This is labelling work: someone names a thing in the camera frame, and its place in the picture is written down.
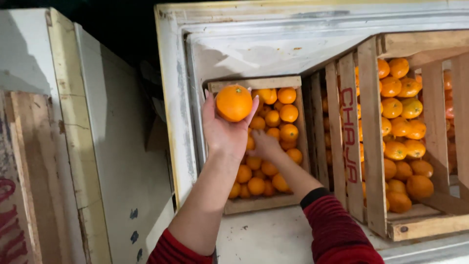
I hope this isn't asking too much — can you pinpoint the person's right hand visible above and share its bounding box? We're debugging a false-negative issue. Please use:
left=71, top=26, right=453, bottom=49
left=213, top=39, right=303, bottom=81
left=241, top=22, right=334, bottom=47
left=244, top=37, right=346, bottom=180
left=248, top=129, right=283, bottom=160

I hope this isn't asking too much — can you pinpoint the pile of oranges in slatted crate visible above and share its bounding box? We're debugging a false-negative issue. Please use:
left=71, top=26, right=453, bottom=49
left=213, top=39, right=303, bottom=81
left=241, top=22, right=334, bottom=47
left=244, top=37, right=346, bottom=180
left=321, top=57, right=458, bottom=214

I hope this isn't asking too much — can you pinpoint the large slatted wooden crate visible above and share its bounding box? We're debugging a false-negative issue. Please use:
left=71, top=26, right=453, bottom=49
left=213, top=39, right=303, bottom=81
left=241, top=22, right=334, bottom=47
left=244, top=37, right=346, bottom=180
left=303, top=30, right=469, bottom=242

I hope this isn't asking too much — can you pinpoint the white chest freezer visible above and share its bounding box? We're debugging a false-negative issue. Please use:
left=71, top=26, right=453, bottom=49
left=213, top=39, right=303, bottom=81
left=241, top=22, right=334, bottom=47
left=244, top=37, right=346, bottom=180
left=154, top=0, right=469, bottom=264

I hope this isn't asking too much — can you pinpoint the small wooden crate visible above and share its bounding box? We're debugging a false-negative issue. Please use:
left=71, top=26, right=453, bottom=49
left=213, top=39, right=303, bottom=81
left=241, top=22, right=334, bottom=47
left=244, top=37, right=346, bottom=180
left=207, top=76, right=311, bottom=215

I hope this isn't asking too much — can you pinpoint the large orange fruit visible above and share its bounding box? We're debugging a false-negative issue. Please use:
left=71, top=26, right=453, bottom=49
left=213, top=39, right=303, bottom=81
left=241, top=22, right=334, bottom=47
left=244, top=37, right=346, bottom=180
left=215, top=84, right=254, bottom=122

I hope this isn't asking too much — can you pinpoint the person's left hand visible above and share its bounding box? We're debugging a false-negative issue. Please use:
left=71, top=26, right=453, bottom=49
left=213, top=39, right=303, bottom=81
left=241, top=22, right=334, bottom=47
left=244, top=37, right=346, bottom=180
left=201, top=87, right=260, bottom=159

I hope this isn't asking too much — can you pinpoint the heap of small oranges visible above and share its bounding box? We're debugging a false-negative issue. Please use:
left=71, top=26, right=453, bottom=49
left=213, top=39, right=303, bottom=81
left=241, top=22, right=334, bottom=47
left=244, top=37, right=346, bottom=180
left=228, top=87, right=304, bottom=199

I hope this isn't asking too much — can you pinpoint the wooden crate with red print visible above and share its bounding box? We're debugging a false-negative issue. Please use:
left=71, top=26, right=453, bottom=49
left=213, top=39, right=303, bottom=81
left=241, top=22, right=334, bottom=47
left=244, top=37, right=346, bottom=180
left=0, top=90, right=44, bottom=264

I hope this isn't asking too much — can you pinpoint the white freezer lid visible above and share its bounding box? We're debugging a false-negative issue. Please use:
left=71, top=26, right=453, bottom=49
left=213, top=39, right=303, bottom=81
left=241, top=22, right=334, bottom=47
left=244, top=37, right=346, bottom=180
left=0, top=7, right=176, bottom=264

